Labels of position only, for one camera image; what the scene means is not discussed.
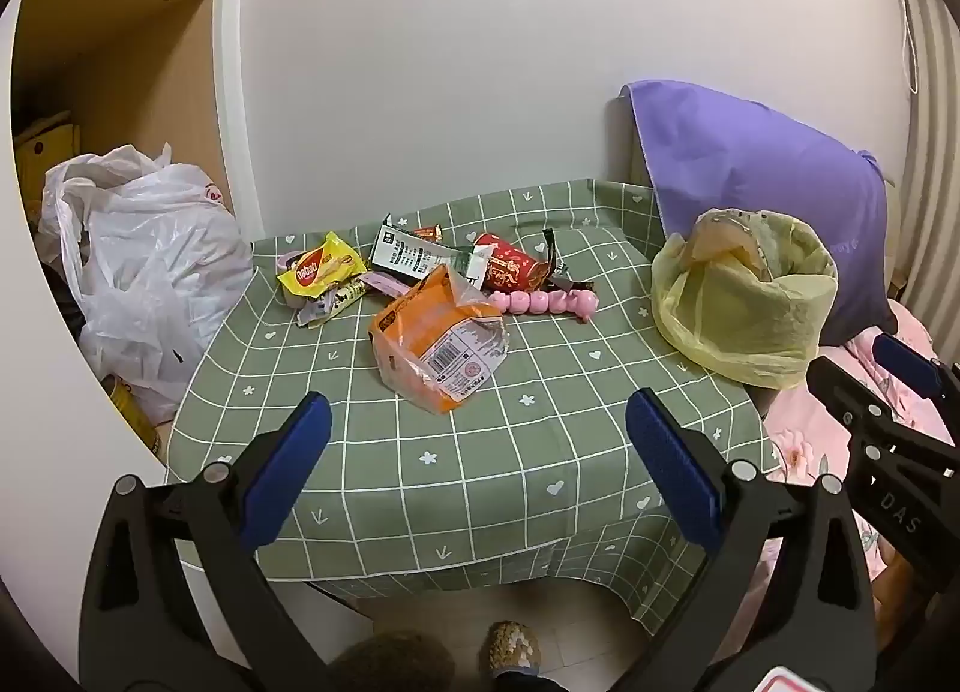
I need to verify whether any white plastic bag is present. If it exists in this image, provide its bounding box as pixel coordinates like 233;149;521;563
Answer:
37;143;256;425

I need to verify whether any pink striped candy wrapper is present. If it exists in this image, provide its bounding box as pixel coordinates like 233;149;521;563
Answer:
296;281;370;328

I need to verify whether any beige striped curtain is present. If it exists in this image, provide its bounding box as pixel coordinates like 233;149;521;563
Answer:
896;0;960;305

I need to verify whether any yellow snack packet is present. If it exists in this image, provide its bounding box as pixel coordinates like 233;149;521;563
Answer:
277;231;368;298

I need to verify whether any green checked tablecloth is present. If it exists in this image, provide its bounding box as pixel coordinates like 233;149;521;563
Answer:
165;178;781;625

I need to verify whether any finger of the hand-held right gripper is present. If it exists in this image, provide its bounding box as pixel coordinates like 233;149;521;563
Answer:
806;356;901;447
872;332;960;413

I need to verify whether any crumpled clear plastic wrapper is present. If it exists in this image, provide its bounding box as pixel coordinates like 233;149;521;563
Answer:
690;208;767;267

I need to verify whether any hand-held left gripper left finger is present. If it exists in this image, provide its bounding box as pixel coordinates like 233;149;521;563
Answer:
79;390;335;692

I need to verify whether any wooden shelf unit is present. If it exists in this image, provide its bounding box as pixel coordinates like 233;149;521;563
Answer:
11;0;250;457

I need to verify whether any purple pillow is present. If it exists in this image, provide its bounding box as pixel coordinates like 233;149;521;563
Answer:
619;79;898;348

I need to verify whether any yellow tin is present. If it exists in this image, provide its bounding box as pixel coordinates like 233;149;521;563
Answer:
111;375;163;462

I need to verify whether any yellow box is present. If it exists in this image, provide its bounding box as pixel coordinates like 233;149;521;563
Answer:
15;111;82;207

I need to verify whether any red paper cup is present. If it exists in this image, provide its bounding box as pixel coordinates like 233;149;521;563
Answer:
472;232;557;293

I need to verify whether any pink floral blanket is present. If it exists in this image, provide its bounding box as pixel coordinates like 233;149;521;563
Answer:
763;300;960;663

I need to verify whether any brown fuzzy slipper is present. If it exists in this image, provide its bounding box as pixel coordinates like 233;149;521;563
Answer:
480;621;543;679
328;630;455;692

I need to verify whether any dark foil wrapper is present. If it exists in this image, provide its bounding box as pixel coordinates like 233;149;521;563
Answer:
541;228;598;293

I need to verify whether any orange bread bag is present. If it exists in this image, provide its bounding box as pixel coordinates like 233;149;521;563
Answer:
367;263;511;416

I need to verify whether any bin with yellow liner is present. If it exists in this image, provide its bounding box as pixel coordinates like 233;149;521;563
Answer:
651;208;839;390

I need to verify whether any green white snack packet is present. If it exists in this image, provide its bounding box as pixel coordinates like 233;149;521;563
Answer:
373;213;496;293

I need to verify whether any white cable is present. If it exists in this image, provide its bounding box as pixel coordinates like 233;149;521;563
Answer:
892;0;920;95

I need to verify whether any pink caterpillar toy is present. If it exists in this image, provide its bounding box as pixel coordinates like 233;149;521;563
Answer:
487;287;600;325

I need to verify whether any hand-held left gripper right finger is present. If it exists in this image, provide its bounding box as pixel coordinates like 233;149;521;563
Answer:
625;387;878;692

